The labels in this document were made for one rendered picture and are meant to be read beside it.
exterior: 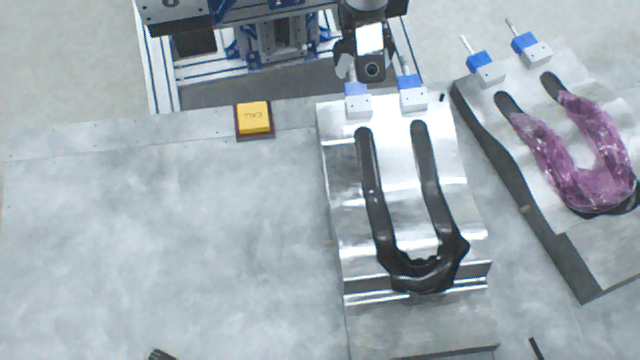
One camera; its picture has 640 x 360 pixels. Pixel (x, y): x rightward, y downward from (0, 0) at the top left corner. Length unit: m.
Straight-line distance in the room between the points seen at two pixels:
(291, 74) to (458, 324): 1.18
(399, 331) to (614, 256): 0.40
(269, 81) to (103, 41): 0.70
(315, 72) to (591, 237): 1.17
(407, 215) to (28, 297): 0.71
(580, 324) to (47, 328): 0.97
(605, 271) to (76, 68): 1.89
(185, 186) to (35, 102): 1.24
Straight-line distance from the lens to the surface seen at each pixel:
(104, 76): 2.59
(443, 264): 1.29
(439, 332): 1.28
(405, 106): 1.38
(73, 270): 1.43
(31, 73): 2.67
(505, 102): 1.49
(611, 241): 1.36
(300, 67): 2.25
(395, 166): 1.35
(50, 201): 1.50
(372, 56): 1.14
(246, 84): 2.23
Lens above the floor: 2.10
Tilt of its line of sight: 66 degrees down
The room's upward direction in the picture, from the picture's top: 1 degrees clockwise
